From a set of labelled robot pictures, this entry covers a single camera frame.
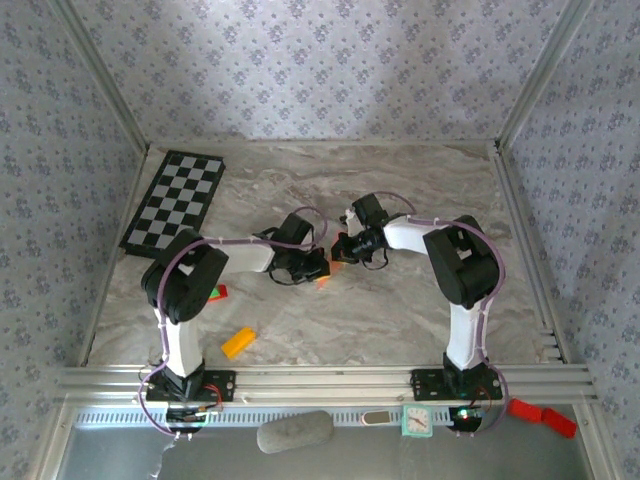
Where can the aluminium side rail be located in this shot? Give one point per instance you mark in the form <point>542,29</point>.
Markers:
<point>527,250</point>

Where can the small teal clock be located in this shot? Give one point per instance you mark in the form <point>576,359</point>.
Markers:
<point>417,421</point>

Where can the aluminium mounting rail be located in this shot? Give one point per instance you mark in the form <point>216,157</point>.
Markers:
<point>325,382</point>

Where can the red plastic tool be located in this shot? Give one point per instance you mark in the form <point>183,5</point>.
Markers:
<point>542,417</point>

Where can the green and red toy brick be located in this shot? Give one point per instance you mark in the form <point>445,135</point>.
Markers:
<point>220,294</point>

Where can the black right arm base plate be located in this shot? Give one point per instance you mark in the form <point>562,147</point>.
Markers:
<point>425,385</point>

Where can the grey oval stone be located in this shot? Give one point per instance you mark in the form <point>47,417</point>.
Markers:
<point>295,431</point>

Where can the black grey chessboard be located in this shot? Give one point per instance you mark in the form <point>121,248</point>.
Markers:
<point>175,195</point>

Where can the small white oval device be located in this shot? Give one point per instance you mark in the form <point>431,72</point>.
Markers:
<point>377,418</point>

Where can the orange toy block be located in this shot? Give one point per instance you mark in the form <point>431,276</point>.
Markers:
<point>238,343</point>

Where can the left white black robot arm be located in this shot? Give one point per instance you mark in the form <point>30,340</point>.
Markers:
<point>185,280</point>

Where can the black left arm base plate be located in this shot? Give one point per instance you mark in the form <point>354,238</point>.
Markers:
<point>225,387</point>

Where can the aluminium corner post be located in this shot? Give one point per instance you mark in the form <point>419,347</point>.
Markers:
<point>106,75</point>
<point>541,75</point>

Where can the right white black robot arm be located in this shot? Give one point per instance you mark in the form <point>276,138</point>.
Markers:
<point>465,270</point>

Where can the grey metal sheet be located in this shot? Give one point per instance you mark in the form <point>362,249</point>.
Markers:
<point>400,460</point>

